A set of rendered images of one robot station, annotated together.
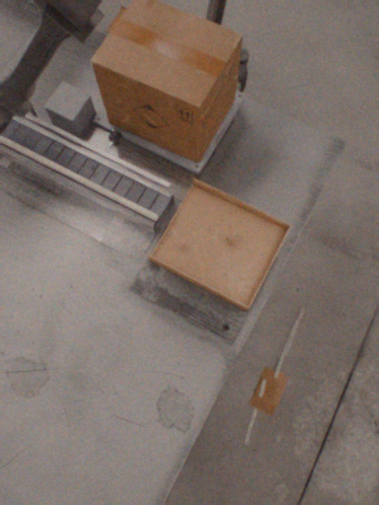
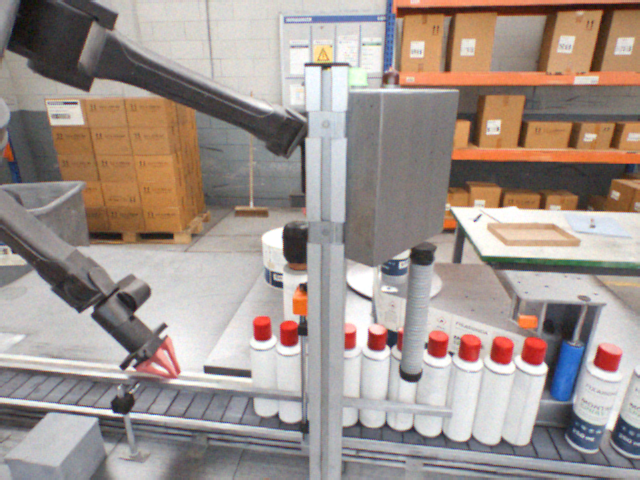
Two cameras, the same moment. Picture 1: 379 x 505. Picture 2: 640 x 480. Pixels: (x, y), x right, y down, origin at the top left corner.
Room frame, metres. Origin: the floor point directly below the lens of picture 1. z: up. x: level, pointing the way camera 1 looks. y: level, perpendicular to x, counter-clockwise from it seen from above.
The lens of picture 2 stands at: (1.52, 0.55, 1.48)
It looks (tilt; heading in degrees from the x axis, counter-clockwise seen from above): 21 degrees down; 157
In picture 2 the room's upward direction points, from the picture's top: straight up
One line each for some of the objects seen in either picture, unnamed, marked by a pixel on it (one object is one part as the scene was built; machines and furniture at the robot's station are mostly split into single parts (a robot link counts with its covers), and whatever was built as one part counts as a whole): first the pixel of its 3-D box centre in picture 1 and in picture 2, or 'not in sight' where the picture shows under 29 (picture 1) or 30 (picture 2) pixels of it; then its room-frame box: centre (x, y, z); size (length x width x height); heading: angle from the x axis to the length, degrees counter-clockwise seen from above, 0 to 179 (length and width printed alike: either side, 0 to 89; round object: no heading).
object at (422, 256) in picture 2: not in sight; (416, 315); (1.13, 0.86, 1.18); 0.04 x 0.04 x 0.21
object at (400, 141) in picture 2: not in sight; (384, 169); (1.09, 0.82, 1.38); 0.17 x 0.10 x 0.19; 114
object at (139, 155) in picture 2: not in sight; (137, 168); (-3.02, 0.38, 0.70); 1.20 x 0.82 x 1.39; 66
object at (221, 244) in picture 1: (219, 242); not in sight; (0.45, -0.08, 0.85); 0.30 x 0.26 x 0.04; 59
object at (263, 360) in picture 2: not in sight; (264, 366); (0.91, 0.69, 0.98); 0.05 x 0.05 x 0.20
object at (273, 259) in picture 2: not in sight; (293, 257); (0.38, 0.94, 0.95); 0.20 x 0.20 x 0.14
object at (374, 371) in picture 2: not in sight; (374, 376); (1.02, 0.87, 0.98); 0.05 x 0.05 x 0.20
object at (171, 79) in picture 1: (170, 82); not in sight; (0.87, 0.03, 0.99); 0.30 x 0.24 x 0.27; 61
